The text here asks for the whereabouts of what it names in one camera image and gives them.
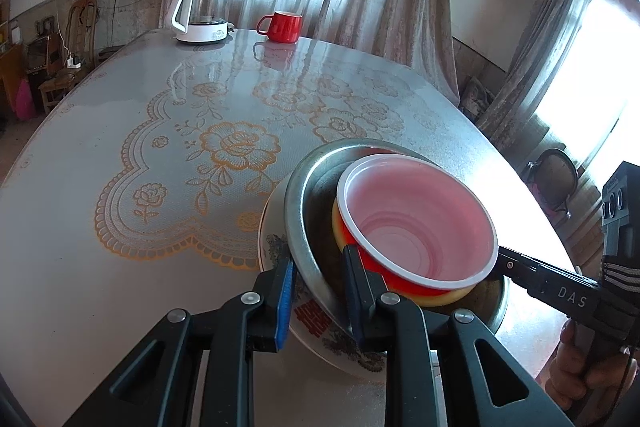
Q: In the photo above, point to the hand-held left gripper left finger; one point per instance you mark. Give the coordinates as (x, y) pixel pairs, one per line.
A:
(285, 302)

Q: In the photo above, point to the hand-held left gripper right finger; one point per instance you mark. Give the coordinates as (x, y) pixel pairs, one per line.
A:
(355, 292)

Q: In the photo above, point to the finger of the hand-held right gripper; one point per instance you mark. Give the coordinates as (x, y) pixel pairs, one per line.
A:
(550, 287)

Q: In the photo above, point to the white plate with red characters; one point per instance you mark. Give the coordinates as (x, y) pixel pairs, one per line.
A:
(320, 332)

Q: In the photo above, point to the yellow plastic bowl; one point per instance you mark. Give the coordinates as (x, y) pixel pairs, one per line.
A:
(440, 299)

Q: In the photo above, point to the stainless steel bowl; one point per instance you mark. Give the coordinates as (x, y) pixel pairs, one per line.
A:
(310, 207)

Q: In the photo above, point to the red plastic bowl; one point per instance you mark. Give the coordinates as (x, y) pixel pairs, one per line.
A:
(425, 217)

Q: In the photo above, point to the person's right hand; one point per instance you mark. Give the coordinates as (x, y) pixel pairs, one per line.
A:
(565, 377)

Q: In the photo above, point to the dark round-back chair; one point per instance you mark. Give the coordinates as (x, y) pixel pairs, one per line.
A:
(552, 177)

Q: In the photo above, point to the grey patterned side curtain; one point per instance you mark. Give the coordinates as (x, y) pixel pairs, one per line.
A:
(550, 57)

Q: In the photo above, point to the patterned cushioned chair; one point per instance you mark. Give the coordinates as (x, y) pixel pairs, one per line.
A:
(477, 99)

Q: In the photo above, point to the red mug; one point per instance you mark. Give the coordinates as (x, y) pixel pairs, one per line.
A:
(282, 27)

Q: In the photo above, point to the white electric glass kettle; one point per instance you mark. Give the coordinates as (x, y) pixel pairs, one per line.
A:
(202, 29)

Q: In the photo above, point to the brown wooden chair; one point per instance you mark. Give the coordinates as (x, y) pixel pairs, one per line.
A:
(55, 87)

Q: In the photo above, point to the white power strip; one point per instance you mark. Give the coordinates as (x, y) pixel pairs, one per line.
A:
(73, 62)

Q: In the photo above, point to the pink bag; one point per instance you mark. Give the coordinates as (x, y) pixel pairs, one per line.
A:
(25, 99)

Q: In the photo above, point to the dark speaker box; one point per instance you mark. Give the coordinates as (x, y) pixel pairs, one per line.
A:
(39, 54)

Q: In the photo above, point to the orange wooden desk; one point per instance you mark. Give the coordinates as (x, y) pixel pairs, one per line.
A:
(10, 77)

